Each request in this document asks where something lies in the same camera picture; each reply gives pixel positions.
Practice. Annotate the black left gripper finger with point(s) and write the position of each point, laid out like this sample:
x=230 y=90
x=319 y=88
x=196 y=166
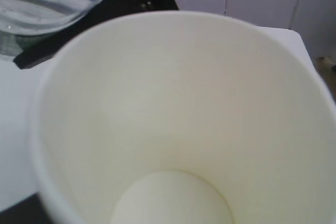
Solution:
x=28 y=211

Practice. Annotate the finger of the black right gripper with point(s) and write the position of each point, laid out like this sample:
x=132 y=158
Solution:
x=103 y=12

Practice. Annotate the clear green-label water bottle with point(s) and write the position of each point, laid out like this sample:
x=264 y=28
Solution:
x=27 y=22

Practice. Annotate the white paper cup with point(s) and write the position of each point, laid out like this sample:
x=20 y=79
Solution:
x=182 y=117

